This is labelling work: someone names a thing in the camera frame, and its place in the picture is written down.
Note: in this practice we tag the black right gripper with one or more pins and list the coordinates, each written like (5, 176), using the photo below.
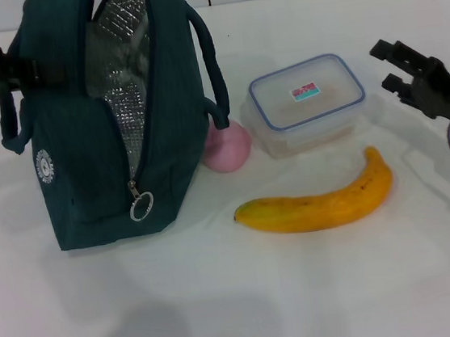
(440, 91)

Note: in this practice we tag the dark teal insulated lunch bag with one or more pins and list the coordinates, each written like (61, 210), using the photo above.
(174, 113)

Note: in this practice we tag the yellow banana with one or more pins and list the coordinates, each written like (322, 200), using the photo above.
(319, 210)

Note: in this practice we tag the pink peach toy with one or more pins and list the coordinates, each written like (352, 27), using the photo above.
(231, 147)

